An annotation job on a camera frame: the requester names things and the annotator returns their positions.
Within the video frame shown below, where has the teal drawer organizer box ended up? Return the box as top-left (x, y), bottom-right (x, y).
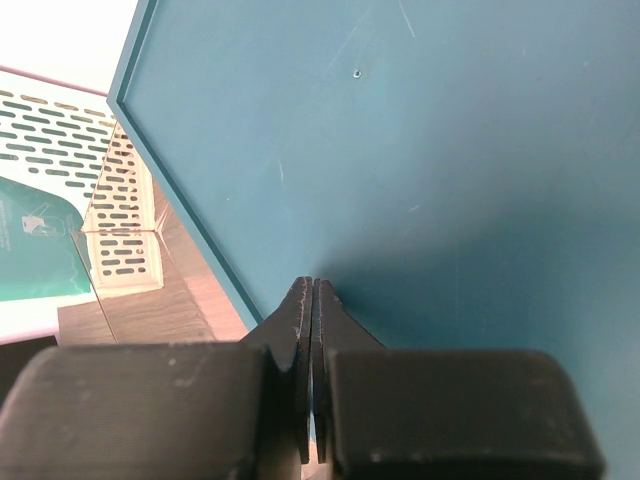
top-left (105, 0), bottom-right (640, 381)

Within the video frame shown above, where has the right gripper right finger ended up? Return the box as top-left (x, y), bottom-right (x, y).
top-left (312, 280), bottom-right (605, 479)

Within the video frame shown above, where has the white mesh file organizer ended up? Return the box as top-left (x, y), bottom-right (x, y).
top-left (0, 67), bottom-right (166, 346)

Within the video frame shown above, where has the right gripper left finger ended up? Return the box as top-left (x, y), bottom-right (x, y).
top-left (1, 277), bottom-right (313, 479)

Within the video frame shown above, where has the teal folder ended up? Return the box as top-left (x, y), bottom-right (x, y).
top-left (1, 178), bottom-right (91, 301)

